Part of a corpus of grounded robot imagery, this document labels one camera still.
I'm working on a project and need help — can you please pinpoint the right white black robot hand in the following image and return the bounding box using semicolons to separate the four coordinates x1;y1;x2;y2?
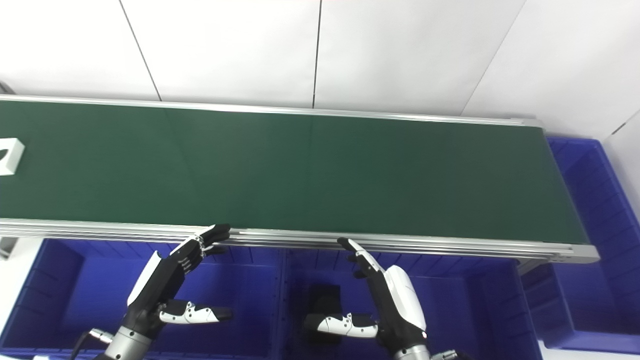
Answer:
303;237;429;354

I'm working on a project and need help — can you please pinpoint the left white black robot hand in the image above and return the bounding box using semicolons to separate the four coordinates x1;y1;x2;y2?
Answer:
122;223;234;342

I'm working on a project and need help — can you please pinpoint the white plastic part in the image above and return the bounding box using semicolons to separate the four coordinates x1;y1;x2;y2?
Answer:
0;137;26;176

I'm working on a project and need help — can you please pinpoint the green conveyor belt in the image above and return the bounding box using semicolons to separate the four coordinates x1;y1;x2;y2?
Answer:
0;99;591;246
0;93;601;265

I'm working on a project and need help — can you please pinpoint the black part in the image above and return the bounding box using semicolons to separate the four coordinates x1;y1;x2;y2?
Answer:
306;283;344;346

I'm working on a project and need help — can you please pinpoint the blue plastic bin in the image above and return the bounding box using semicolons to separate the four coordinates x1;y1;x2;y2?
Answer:
0;238;287;360
279;247;545;360
519;137;640;356

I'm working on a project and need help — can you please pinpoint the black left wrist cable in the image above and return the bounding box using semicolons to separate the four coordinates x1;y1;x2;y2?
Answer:
70;327;115;360

